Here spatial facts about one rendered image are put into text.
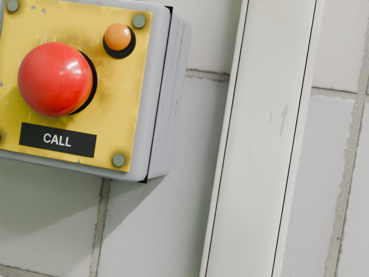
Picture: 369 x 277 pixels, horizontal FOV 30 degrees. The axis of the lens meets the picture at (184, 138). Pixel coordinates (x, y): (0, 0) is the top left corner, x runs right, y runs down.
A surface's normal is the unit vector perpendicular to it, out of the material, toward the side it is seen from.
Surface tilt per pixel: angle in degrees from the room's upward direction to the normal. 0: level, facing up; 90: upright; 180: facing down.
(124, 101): 90
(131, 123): 90
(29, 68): 87
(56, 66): 85
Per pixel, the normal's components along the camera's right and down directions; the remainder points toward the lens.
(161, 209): -0.24, 0.01
